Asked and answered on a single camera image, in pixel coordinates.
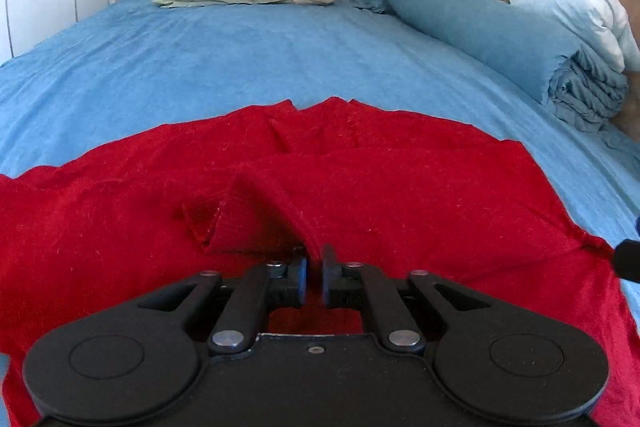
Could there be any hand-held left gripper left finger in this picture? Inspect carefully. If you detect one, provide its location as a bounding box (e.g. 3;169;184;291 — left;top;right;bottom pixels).
133;247;308;356

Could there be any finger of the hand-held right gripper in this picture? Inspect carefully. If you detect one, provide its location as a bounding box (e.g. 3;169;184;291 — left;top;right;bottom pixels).
612;214;640;284

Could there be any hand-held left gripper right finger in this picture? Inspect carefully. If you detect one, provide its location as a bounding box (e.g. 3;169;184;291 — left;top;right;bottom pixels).
320;245;494;354

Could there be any red knit sweater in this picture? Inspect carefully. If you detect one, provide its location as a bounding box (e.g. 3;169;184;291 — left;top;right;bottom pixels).
0;96;640;427

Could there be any white pillow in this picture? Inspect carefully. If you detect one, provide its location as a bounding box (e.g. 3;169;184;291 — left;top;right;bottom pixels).
507;0;640;74

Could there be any rolled blue duvet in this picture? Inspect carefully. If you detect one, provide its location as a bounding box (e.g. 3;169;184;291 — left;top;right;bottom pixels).
383;0;630;135

